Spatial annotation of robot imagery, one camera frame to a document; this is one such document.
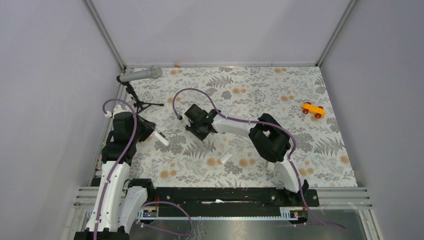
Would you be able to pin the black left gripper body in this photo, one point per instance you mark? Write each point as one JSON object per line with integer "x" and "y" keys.
{"x": 143, "y": 130}

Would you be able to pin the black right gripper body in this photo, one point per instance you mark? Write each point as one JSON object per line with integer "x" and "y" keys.
{"x": 194, "y": 128}

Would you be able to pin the white air conditioner remote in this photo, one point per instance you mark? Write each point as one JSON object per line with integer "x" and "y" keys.
{"x": 161, "y": 137}

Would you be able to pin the white battery cover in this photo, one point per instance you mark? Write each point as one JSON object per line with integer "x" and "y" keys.
{"x": 225, "y": 157}

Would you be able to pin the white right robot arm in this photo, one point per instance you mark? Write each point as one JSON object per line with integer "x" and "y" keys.
{"x": 270, "y": 140}

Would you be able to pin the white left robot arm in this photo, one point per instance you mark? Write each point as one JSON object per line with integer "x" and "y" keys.
{"x": 112, "y": 218}

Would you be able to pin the long white rectangular remote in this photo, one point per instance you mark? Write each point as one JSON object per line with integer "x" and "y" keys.
{"x": 271, "y": 167}

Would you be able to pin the grey microphone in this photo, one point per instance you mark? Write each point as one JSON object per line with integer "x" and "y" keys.
{"x": 153, "y": 72}

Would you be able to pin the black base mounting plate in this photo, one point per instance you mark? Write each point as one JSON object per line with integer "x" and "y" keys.
{"x": 190, "y": 197}

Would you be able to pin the floral patterned table mat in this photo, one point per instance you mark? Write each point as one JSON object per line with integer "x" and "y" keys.
{"x": 320, "y": 156}

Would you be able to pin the yellow toy car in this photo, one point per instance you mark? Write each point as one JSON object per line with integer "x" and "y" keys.
{"x": 317, "y": 111}

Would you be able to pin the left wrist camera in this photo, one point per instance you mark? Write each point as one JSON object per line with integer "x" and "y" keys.
{"x": 116, "y": 110}

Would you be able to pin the slotted cable duct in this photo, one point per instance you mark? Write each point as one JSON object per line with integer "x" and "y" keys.
{"x": 209, "y": 212}

